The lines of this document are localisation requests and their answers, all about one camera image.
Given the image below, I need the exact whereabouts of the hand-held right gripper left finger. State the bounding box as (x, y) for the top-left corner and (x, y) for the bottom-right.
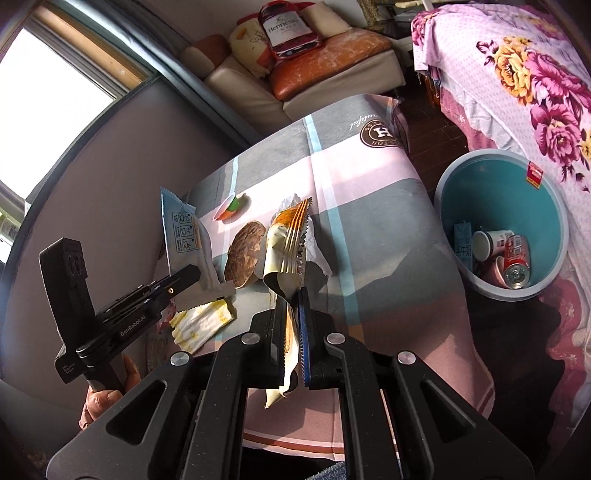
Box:
(46, 293), (296, 480)

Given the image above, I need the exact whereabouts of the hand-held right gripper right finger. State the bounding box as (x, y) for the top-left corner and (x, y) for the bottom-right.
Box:
(297, 287), (535, 480)

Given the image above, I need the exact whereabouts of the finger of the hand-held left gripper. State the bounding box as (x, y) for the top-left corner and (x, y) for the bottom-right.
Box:
(148, 264), (202, 305)

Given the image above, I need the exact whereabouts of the light blue packet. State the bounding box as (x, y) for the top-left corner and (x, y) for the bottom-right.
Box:
(159, 186), (237, 311)

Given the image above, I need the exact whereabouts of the yellow cake snack packet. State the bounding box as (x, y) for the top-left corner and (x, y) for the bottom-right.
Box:
(263, 198), (315, 409)

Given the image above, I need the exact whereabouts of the pink paper cup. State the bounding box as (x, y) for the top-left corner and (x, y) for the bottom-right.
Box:
(480, 256), (509, 288)

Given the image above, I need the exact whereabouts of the white printed drink cup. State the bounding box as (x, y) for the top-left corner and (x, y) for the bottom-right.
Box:
(471, 229), (515, 262)

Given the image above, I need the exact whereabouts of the red cola can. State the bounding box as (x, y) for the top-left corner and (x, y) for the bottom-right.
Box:
(501, 234), (533, 289)

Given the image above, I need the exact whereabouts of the blue plastic bin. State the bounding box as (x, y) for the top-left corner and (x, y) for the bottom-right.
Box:
(433, 148), (570, 303)

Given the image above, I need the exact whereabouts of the person's left hand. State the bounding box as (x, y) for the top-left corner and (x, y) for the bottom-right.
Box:
(79, 355), (139, 430)

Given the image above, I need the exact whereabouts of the white yellow crumpled wrapper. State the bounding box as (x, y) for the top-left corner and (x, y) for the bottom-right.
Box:
(168, 298), (236, 356)

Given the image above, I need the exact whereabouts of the small green orange jelly cup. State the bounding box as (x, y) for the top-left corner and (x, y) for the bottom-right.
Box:
(215, 194), (252, 224)

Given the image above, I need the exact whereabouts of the crumpled white tissue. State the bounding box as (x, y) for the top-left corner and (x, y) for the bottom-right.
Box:
(277, 194), (333, 278)

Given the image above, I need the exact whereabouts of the grey blue towel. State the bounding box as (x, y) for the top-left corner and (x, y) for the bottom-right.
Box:
(309, 462), (345, 480)

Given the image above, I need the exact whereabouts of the cream leather sofa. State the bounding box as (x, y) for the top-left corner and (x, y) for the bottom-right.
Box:
(180, 28), (407, 123)

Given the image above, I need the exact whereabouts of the grey curtain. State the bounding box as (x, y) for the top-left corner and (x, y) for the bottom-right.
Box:
(60, 0), (252, 148)

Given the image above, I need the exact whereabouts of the window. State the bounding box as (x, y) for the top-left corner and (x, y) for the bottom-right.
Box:
(0, 4), (153, 241)

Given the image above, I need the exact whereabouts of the yellow cartoon pillow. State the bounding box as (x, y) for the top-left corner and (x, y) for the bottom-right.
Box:
(228, 21), (273, 79)

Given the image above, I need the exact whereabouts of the orange seat cushion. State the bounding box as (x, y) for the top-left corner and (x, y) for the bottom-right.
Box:
(269, 28), (393, 100)

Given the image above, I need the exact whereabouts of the bottle shaped pillow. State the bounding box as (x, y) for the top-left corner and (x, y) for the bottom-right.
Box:
(257, 1), (324, 61)

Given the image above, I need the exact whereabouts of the white pillow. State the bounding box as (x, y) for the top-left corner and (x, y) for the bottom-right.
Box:
(302, 2), (352, 40)

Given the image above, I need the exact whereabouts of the leopard print cloth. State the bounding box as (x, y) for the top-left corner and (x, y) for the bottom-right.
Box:
(358, 0), (398, 31)

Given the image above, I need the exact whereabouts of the floral pink bedsheet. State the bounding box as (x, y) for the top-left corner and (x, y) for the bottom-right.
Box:
(411, 0), (591, 439)

